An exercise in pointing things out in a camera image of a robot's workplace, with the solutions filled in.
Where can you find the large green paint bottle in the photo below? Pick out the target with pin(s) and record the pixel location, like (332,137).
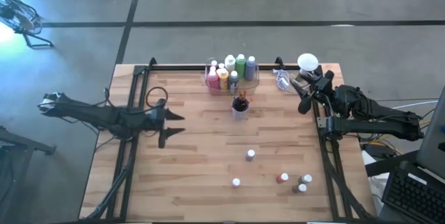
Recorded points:
(240,64)

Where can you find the black desk beam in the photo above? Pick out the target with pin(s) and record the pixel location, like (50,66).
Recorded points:
(389,166)

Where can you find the small magenta paint bottle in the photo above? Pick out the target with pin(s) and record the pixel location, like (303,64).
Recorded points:
(214,63)

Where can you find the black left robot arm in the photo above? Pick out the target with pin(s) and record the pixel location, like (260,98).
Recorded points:
(97,116)

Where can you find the large white paint bottle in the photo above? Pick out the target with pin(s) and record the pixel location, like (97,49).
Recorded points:
(229,62)

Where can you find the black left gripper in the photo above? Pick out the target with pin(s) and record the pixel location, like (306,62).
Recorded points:
(156,119)

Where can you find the large blue paint bottle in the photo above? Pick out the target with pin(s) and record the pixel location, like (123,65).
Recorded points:
(251,68)

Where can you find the small lavender paint bottle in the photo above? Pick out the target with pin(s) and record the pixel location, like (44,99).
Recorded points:
(249,155)

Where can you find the black floor fan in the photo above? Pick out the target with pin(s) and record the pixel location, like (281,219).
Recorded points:
(17,15)

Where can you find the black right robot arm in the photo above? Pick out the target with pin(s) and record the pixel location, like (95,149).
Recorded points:
(365,126)

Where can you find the small grey paint bottle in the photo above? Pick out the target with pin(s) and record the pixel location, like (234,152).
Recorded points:
(306,178)

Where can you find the black power brick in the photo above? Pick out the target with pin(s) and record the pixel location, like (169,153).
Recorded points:
(377,151)

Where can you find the lavender plastic cup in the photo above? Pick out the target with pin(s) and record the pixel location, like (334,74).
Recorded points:
(240,114)

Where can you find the small dark red paint bottle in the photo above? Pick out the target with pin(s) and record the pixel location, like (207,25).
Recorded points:
(280,178)

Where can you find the small pink paint bottle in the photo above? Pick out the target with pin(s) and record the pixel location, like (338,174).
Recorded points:
(236,182)

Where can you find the large red paint bottle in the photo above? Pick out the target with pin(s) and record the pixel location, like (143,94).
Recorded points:
(212,80)

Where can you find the large teal paint bottle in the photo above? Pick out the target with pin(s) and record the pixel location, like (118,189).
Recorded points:
(233,82)

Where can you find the black metal stand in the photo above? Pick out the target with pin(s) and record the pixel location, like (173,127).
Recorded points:
(28,144)

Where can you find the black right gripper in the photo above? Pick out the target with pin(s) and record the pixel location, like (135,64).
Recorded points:
(323,93)

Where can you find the small dark brown paint bottle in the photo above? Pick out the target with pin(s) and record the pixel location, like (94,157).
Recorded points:
(297,190)

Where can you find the large yellow paint bottle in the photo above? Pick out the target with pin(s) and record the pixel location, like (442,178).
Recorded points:
(222,79)

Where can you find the black keyboard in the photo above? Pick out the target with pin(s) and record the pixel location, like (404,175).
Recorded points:
(410,192)

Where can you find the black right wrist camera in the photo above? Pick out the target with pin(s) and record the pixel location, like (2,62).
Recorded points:
(327,78)

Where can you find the clear plastic bin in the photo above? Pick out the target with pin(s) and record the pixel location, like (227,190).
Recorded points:
(248,86)

